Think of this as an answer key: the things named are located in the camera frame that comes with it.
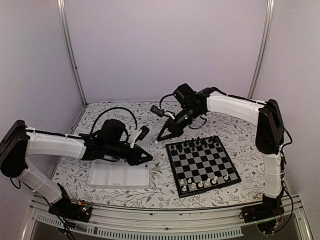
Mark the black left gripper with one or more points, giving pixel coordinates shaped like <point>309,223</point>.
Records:
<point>136,159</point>

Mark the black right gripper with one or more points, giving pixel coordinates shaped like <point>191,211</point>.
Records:
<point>175,130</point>

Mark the white plastic tray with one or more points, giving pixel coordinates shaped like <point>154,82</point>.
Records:
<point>118,175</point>

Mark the black white chessboard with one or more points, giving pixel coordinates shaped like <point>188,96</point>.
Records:
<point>200,159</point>

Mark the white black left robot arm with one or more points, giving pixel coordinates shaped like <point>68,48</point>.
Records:
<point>22,141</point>

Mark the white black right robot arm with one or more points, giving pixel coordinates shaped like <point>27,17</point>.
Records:
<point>264,115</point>

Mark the floral patterned table mat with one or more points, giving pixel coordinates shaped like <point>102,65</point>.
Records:
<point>237,136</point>

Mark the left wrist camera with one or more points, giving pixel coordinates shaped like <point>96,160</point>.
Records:
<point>138,135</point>

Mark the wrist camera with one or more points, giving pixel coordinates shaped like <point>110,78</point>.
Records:
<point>138,135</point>
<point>161,112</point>

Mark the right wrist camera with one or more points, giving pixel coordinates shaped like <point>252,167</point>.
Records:
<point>161,112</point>

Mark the aluminium front rail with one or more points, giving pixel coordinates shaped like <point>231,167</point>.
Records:
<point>127,223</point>

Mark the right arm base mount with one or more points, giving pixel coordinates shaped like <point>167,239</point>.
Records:
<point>269,208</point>

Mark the right aluminium frame post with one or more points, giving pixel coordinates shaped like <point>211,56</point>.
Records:
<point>270,5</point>

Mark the aluminium frame post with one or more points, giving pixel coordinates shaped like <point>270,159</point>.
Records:
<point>270,5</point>
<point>61,7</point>

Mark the left aluminium frame post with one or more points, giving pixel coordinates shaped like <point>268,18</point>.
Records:
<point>61,7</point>

